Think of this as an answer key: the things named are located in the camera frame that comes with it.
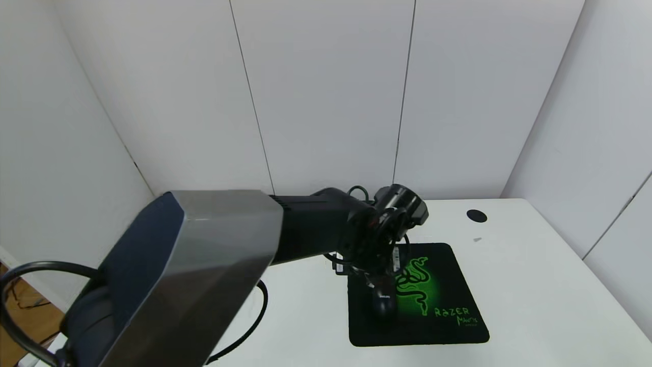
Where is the black green snake-logo mouse pad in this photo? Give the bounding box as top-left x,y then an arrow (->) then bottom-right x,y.
348,243 -> 491,348

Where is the black computer mouse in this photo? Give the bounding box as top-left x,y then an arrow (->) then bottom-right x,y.
371,290 -> 397,320

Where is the thin black floor cable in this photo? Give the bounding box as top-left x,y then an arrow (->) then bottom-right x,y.
9,283 -> 52,310

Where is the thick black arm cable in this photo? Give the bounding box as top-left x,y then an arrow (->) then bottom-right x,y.
0,261 -> 269,367

